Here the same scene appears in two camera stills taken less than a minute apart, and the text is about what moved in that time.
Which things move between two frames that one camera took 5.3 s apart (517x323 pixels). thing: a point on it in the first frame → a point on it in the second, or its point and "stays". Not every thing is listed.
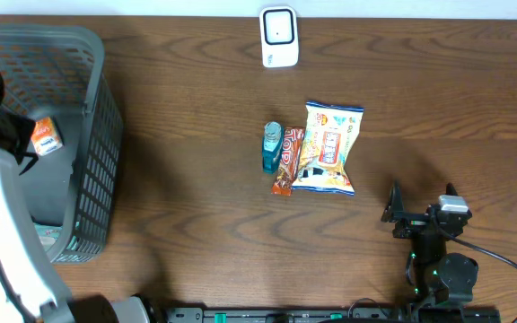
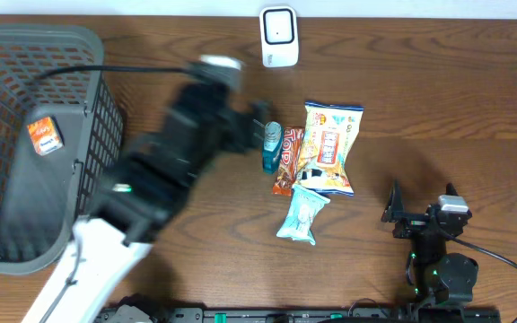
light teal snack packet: [48, 234] → [302, 207]
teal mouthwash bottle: [272, 145] stays
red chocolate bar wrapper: [292, 145] stays
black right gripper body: [411, 225] stays
